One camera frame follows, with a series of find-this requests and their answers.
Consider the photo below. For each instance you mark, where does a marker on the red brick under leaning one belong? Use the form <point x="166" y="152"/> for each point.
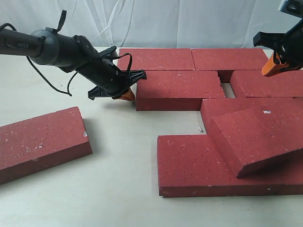
<point x="217" y="106"/>

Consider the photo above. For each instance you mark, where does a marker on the red brick with silver chip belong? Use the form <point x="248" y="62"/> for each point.
<point x="36" y="144"/>

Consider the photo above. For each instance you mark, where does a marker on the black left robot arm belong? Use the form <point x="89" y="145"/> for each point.
<point x="47" y="47"/>

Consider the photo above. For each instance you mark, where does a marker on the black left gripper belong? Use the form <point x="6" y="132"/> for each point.
<point x="110" y="81"/>

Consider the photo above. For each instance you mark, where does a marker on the pale blue backdrop cloth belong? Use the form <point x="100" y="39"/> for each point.
<point x="153" y="23"/>

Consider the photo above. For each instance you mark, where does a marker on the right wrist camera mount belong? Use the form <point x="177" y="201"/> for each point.
<point x="292" y="7"/>

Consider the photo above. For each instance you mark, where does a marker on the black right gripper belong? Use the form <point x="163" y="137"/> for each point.
<point x="287" y="50"/>

